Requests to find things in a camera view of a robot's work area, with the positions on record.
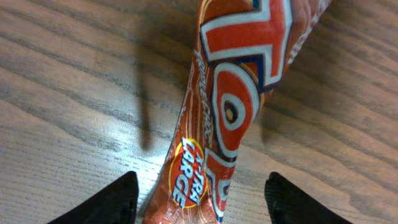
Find red Top chocolate bar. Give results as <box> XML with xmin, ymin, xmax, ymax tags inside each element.
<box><xmin>143</xmin><ymin>0</ymin><xmax>331</xmax><ymax>223</ymax></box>

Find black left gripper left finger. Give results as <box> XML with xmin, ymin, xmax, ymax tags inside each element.
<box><xmin>49</xmin><ymin>171</ymin><xmax>139</xmax><ymax>224</ymax></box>

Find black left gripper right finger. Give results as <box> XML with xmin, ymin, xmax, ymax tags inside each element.
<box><xmin>264</xmin><ymin>172</ymin><xmax>351</xmax><ymax>224</ymax></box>

